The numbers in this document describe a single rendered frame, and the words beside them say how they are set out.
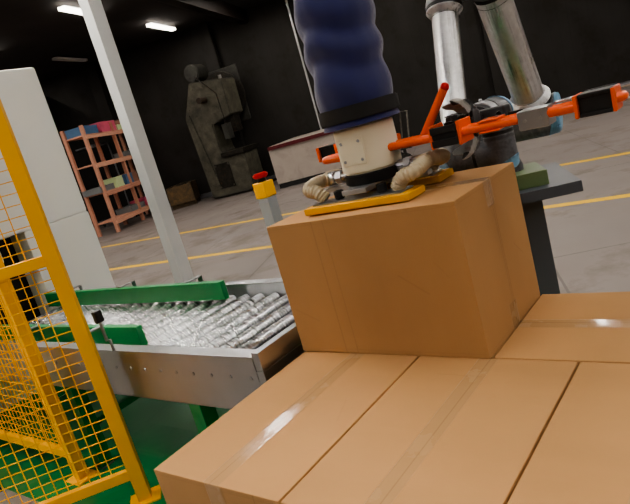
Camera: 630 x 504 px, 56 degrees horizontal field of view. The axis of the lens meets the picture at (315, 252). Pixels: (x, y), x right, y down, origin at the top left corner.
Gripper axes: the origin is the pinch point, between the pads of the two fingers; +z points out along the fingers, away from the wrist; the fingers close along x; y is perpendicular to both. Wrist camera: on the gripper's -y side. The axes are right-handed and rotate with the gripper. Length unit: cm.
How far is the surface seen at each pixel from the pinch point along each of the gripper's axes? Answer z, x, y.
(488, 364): 23, -54, -4
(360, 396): 41, -54, 21
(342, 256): 19.8, -24.4, 31.4
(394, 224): 20.3, -17.3, 12.9
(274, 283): -32, -49, 109
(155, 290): -25, -46, 181
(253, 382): 33, -57, 66
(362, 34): 4.3, 29.4, 17.9
